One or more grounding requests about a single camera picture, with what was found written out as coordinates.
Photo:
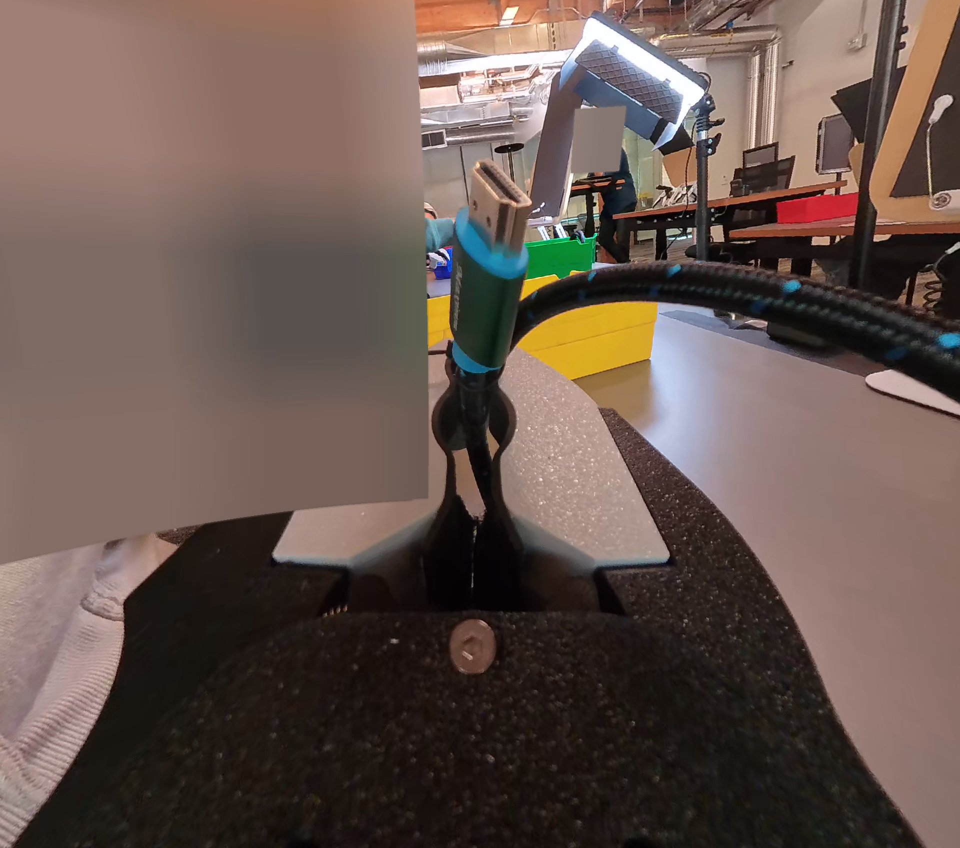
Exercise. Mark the green plastic bin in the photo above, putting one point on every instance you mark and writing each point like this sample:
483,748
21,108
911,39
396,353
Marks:
562,255

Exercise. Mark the red plastic bin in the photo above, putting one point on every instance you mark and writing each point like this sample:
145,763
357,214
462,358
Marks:
817,209

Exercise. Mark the black metal pole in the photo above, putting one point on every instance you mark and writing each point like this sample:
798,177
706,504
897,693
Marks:
889,75

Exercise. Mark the black office chair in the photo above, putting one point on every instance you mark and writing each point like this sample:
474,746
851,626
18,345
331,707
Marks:
772,173

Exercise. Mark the studio light panel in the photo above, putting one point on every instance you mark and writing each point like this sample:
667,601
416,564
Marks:
637,75

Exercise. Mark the grey reflector panel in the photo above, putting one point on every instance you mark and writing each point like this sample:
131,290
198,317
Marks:
551,150

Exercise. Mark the grey desk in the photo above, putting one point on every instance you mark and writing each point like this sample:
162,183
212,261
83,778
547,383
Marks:
787,503

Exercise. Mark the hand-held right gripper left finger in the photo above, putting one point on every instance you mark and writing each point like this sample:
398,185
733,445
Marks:
352,533

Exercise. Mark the black board with tan frame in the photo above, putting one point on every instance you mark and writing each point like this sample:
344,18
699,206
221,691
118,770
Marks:
922,150

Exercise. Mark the person's cream hoodie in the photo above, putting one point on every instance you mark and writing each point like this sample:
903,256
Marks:
52,638

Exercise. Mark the computer monitor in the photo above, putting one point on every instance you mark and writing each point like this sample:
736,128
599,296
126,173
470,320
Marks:
834,143

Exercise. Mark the black light stand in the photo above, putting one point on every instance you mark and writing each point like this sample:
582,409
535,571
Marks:
703,188

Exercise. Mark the wooden office table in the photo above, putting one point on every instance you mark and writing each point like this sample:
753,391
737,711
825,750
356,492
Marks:
750,194
825,229

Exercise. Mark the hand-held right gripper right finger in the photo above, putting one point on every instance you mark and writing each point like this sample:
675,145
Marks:
577,480

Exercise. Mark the yellow plastic bin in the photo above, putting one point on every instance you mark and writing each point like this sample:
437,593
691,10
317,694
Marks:
585,338
541,287

